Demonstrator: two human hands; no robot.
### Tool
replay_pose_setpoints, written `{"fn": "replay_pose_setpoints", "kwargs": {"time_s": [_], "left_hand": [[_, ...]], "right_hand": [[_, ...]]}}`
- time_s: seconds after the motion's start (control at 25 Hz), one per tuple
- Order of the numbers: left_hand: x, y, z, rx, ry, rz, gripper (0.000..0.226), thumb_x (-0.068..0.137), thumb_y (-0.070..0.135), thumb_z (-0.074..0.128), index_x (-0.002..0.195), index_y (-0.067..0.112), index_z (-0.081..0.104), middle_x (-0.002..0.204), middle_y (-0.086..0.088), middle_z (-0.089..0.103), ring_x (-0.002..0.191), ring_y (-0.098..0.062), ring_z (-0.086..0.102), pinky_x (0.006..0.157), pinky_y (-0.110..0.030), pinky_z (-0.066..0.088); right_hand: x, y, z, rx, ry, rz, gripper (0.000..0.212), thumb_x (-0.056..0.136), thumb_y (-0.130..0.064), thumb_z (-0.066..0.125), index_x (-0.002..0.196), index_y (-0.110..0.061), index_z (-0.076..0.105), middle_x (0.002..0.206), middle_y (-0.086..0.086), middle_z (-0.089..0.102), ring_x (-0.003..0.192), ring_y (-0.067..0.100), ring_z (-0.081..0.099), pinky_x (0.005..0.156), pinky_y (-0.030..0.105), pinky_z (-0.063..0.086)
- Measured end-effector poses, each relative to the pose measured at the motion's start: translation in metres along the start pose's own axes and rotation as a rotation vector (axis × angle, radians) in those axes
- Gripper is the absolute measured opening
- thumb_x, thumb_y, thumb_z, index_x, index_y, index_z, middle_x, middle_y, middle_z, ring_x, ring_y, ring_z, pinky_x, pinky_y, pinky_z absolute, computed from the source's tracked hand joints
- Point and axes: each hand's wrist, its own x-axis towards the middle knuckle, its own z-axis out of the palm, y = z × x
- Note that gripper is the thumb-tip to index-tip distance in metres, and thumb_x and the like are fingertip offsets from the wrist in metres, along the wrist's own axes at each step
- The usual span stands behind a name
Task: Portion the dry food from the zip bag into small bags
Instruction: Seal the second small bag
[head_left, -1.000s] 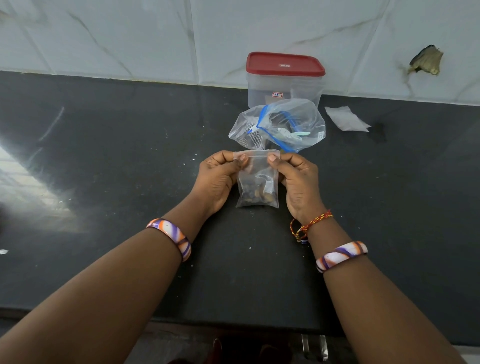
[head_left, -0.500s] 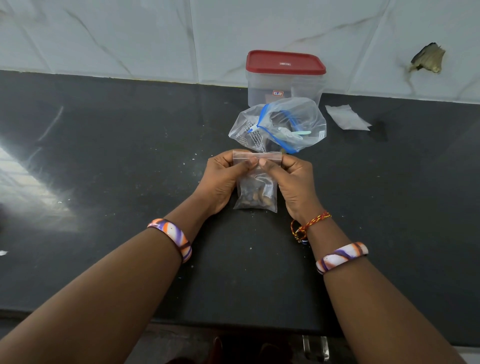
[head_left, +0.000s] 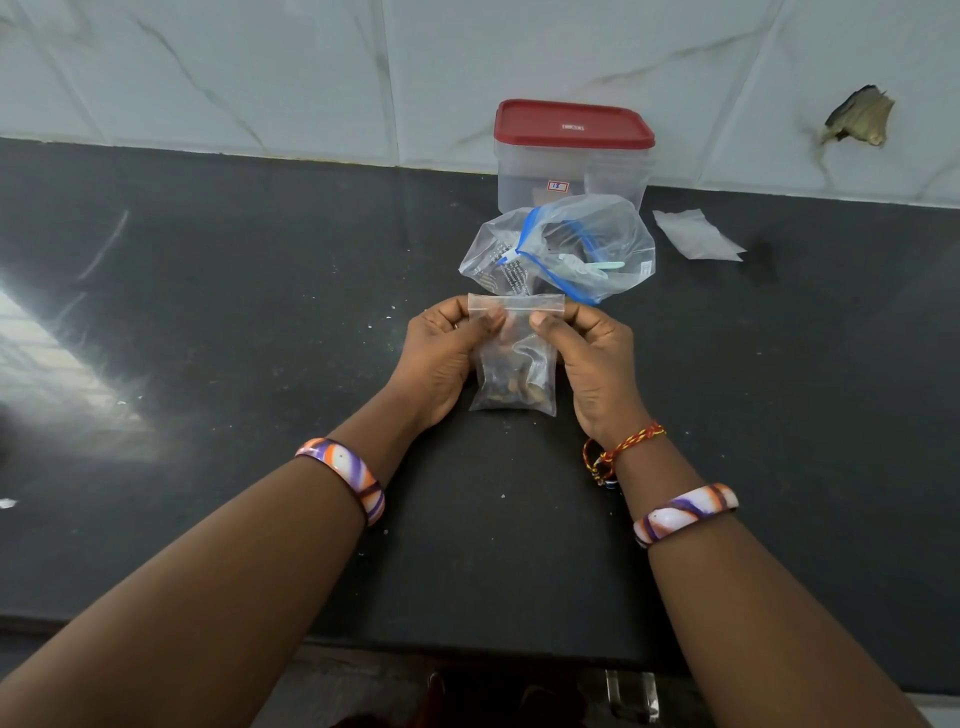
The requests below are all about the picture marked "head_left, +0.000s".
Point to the person's left hand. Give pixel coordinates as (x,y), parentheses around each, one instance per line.
(435,367)

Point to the person's right hand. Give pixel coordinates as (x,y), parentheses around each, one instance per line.
(600,375)

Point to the mint green measuring spoon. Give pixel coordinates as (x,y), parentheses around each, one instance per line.
(589,266)

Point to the large clear blue-zip bag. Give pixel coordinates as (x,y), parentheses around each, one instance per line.
(622,240)

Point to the red-lidded clear plastic container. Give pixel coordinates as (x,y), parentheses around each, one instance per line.
(525,172)

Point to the person's left forearm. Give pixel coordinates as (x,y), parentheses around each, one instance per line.
(195,600)

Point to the person's right forearm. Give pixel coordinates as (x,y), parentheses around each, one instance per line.
(765,637)

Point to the orange purple white bangle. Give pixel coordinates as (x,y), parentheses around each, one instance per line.
(349,472)
(682,514)

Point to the dark cabinet front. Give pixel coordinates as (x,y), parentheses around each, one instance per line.
(525,690)

